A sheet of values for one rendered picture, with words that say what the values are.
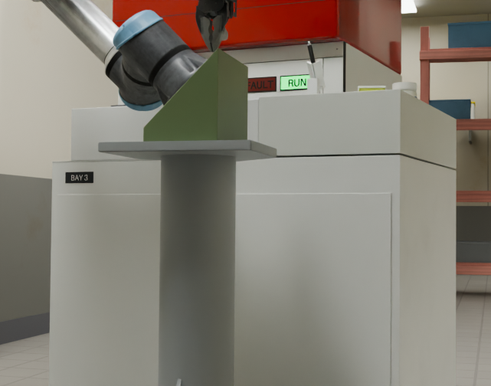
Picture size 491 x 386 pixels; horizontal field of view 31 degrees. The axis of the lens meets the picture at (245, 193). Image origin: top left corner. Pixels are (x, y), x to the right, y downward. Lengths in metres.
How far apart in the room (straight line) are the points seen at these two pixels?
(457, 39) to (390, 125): 6.59
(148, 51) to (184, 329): 0.59
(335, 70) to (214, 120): 1.05
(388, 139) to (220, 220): 0.45
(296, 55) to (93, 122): 0.75
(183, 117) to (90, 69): 4.08
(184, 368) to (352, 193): 0.56
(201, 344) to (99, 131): 0.77
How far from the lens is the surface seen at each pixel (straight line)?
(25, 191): 5.05
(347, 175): 2.05
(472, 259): 8.43
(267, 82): 2.83
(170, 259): 1.83
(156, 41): 1.90
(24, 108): 5.08
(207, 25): 2.28
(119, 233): 2.31
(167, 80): 1.86
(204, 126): 1.76
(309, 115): 2.09
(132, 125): 2.31
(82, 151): 2.39
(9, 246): 4.91
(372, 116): 2.04
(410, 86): 2.54
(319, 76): 2.42
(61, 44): 5.52
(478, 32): 8.60
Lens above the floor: 0.66
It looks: 2 degrees up
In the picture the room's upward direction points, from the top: 1 degrees clockwise
